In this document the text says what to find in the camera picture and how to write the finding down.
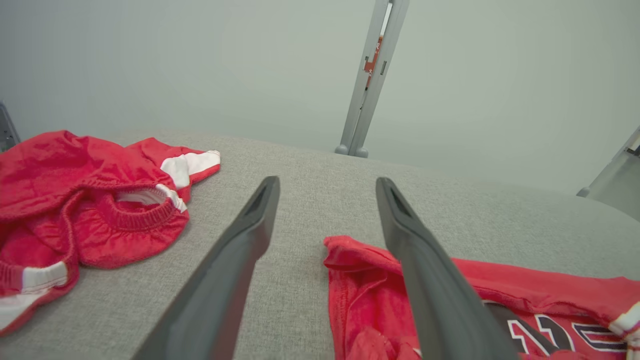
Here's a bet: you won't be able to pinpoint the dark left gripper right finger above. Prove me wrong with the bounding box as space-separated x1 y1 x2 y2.
376 177 521 360

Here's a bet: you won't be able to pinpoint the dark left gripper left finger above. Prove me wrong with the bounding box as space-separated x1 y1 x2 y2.
131 176 281 360

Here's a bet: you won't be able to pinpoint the red jersey with white stripes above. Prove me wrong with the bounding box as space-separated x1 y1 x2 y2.
323 235 640 360

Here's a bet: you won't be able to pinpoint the red shorts with white band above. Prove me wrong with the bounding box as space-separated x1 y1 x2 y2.
0 130 222 337

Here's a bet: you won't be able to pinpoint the dark grey frame piece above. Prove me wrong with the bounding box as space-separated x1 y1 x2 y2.
0 102 21 152

